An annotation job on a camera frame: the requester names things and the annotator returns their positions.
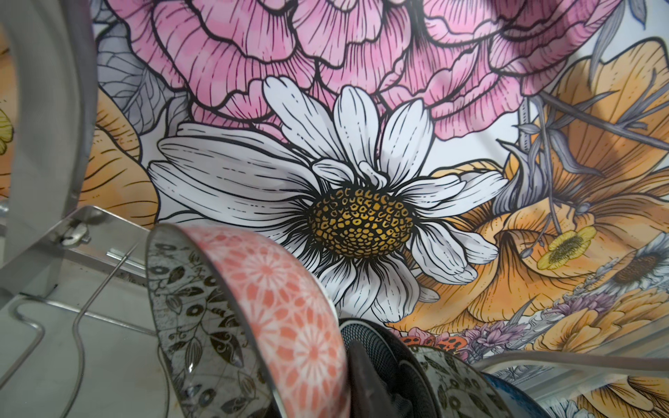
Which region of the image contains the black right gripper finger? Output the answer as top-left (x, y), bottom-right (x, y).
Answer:
top-left (347, 341), bottom-right (399, 418)

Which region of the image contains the dark blue petal bowl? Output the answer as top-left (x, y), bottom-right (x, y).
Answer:
top-left (339, 318), bottom-right (441, 417)

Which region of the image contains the black leaf pattern bowl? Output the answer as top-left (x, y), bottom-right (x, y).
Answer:
top-left (409, 346), bottom-right (512, 418)

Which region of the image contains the black leaf pink-outside bowl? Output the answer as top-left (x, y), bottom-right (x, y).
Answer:
top-left (146, 224), bottom-right (351, 417)

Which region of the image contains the blue floral bowl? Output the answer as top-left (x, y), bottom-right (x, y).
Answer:
top-left (483, 373), bottom-right (550, 418)

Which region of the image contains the silver metal dish rack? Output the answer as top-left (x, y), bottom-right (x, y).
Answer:
top-left (1, 1), bottom-right (668, 417)

